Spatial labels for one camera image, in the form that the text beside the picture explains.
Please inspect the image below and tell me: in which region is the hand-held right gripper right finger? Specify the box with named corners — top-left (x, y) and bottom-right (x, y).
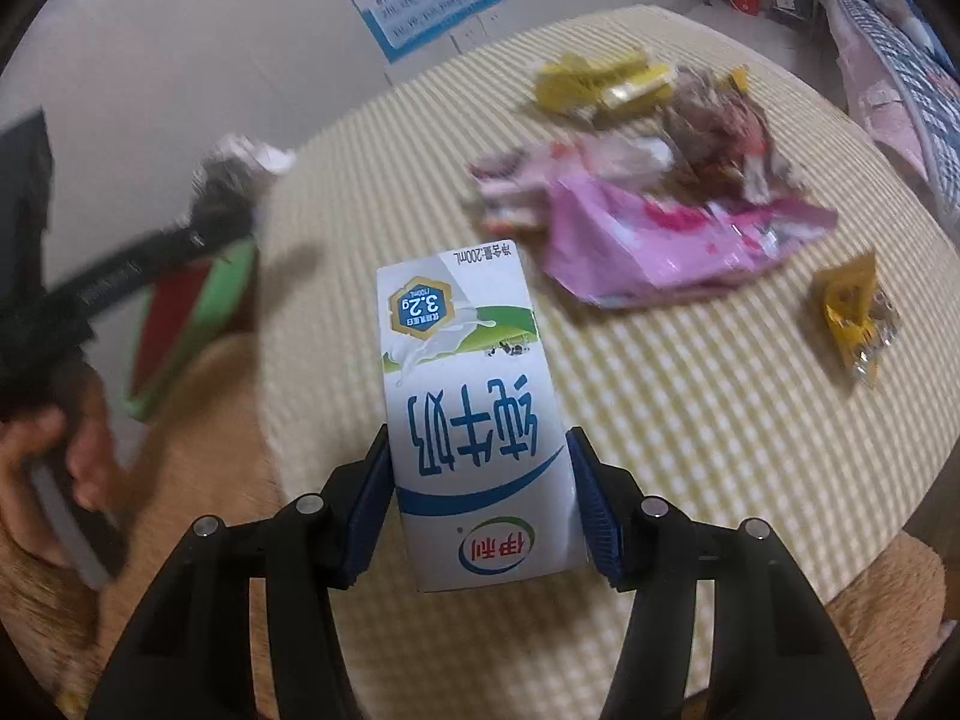
top-left (564, 426), bottom-right (878, 720)

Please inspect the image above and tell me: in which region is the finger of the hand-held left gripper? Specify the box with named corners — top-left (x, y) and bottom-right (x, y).
top-left (45, 191), bottom-right (263, 316)

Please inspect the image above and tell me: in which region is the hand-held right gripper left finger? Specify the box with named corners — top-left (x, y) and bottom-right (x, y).
top-left (82, 424), bottom-right (398, 720)

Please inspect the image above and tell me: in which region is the red bin liner bag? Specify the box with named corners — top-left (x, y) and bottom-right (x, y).
top-left (131, 259), bottom-right (218, 398)

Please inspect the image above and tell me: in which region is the green plastic bin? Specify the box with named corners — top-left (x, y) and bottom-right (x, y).
top-left (124, 236), bottom-right (260, 421)

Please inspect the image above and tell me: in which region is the white milk carton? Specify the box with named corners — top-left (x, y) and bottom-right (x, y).
top-left (375, 244), bottom-right (590, 593)

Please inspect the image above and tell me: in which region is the silver foil wrapper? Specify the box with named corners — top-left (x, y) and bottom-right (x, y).
top-left (191, 131), bottom-right (297, 200)

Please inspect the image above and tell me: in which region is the pink plastic wrapper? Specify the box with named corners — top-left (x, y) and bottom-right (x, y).
top-left (540, 169), bottom-right (839, 310)

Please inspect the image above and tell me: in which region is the small yellow packet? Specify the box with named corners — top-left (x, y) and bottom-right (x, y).
top-left (814, 250), bottom-right (901, 387)

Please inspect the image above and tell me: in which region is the pink and white wrapper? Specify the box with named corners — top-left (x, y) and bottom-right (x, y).
top-left (469, 136), bottom-right (676, 233)

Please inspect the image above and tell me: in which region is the brown printed wrapper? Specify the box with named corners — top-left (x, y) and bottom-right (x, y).
top-left (660, 66), bottom-right (807, 203)

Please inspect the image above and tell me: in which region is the yellow snack wrapper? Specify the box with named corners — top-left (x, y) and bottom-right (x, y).
top-left (534, 51), bottom-right (676, 117)

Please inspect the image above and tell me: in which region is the person's left hand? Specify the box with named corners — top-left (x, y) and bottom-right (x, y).
top-left (0, 364), bottom-right (128, 571)

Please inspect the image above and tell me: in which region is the yellow checked tablecloth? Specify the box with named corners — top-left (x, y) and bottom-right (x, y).
top-left (255, 4), bottom-right (953, 720)

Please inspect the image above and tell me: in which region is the beige plush cloth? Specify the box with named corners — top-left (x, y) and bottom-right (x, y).
top-left (0, 330), bottom-right (946, 720)

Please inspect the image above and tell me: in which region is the pink bed sheet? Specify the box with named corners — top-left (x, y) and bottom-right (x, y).
top-left (817, 0), bottom-right (931, 173)

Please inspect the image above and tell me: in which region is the blue checked bed cover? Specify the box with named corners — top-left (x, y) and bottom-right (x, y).
top-left (829, 0), bottom-right (960, 211)

